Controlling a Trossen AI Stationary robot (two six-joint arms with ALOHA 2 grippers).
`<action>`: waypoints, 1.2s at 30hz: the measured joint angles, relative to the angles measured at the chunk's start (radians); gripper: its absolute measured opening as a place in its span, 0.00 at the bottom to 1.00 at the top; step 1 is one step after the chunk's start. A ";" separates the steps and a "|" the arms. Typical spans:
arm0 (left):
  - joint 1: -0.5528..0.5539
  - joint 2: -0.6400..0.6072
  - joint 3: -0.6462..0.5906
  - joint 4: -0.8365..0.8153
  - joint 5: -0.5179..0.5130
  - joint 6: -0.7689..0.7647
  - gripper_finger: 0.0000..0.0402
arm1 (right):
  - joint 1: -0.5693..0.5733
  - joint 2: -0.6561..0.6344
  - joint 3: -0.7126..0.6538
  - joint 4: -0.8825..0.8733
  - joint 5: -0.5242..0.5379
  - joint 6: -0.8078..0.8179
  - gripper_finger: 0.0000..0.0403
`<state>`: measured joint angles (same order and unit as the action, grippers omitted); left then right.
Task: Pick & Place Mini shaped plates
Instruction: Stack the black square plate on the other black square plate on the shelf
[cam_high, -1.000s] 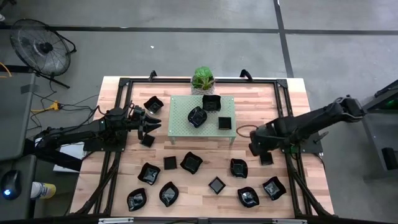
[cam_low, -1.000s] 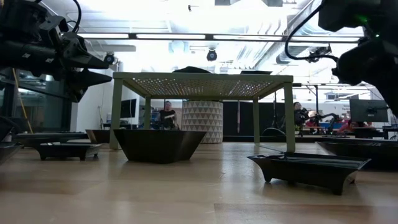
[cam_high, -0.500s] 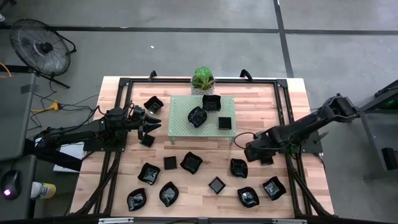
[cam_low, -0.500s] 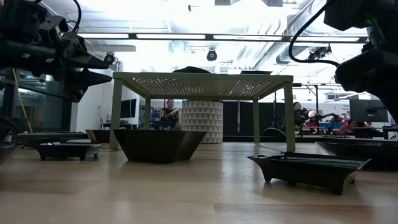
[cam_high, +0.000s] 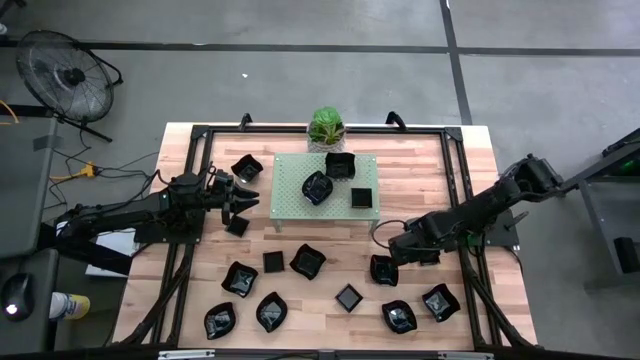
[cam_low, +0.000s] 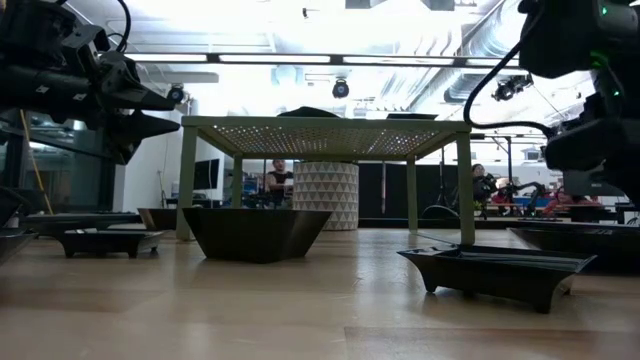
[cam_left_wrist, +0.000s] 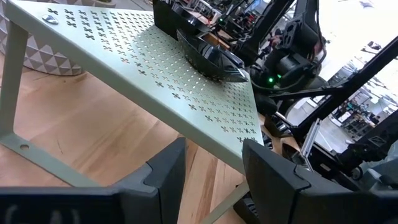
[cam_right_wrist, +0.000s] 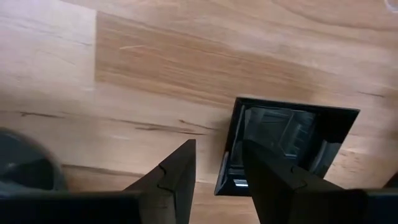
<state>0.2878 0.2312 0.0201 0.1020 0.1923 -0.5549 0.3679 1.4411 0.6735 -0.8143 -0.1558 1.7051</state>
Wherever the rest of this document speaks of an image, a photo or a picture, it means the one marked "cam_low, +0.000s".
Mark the black desk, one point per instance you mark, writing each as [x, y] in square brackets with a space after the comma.
[585, 212]

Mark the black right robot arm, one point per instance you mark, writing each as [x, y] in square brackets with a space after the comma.
[575, 35]

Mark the black glossy leaf-shaped plate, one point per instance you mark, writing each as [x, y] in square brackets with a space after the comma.
[10, 245]
[75, 222]
[307, 112]

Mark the small black square plate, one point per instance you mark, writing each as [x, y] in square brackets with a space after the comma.
[412, 116]

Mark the black background robot arm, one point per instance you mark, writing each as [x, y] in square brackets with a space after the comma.
[530, 189]

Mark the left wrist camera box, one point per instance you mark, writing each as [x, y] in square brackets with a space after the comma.
[85, 42]

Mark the person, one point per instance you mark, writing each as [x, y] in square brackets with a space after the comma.
[279, 180]
[560, 204]
[481, 185]

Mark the black ceiling spotlight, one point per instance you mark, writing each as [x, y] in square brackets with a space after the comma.
[340, 89]
[510, 87]
[176, 94]

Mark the green perforated mini table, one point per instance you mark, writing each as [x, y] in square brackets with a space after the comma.
[325, 123]

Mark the black footed mini plate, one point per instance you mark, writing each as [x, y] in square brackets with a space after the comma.
[110, 243]
[490, 280]

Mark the wood-top workbench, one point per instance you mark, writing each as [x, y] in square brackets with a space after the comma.
[505, 206]

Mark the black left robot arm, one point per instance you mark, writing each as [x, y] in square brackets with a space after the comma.
[30, 30]

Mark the black shallow mini plate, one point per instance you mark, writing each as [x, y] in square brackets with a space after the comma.
[575, 247]

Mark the overhead light bar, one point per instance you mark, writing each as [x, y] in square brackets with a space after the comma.
[275, 58]

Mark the silver ventilation duct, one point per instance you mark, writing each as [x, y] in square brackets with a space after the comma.
[460, 87]

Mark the black square bowl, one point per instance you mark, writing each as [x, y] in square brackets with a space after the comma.
[157, 219]
[255, 235]

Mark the black monitor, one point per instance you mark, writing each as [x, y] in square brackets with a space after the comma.
[585, 187]
[206, 175]

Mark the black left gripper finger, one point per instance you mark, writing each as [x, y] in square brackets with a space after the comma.
[135, 127]
[135, 97]

